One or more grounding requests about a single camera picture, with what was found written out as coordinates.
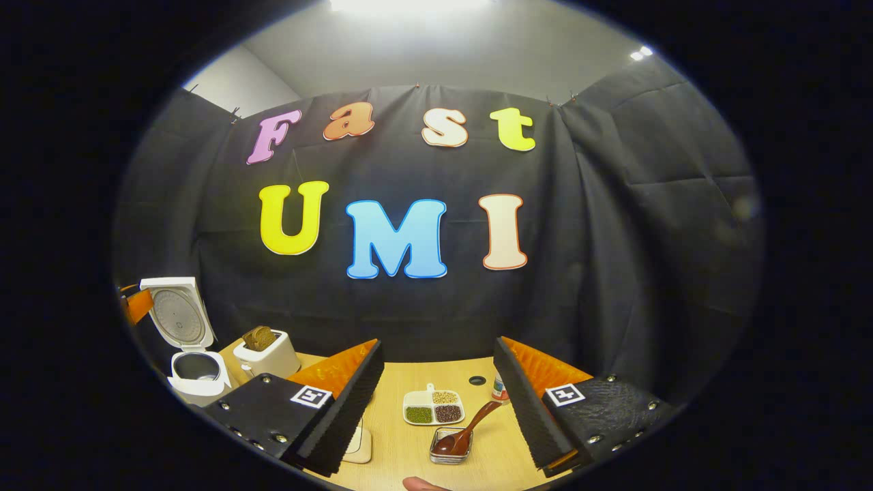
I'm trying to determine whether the white divided dish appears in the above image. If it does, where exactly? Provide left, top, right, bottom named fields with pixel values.
left=402, top=383, right=466, bottom=427

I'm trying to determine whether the large ceiling light panel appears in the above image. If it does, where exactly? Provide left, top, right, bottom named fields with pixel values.
left=331, top=0, right=493, bottom=14

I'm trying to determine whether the black backdrop cloth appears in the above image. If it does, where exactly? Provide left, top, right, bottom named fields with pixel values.
left=113, top=55, right=765, bottom=406

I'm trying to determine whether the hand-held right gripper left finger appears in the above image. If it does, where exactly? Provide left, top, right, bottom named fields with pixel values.
left=203, top=339, right=385, bottom=478

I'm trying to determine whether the white toaster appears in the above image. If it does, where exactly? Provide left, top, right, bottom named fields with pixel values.
left=233, top=329, right=301, bottom=380

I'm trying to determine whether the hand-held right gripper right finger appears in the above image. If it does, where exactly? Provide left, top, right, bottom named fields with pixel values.
left=492, top=336, right=681, bottom=478

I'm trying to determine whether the brown wooden spoon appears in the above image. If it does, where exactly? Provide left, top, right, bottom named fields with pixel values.
left=434, top=401, right=503, bottom=456

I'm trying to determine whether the white rice cooker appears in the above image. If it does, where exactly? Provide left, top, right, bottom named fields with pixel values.
left=140, top=276, right=234, bottom=408

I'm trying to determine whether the clear rectangular chopstick holder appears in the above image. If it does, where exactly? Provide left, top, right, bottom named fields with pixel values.
left=430, top=427, right=473, bottom=466

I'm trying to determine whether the cream cutting board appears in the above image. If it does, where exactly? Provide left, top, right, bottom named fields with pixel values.
left=341, top=423, right=373, bottom=465

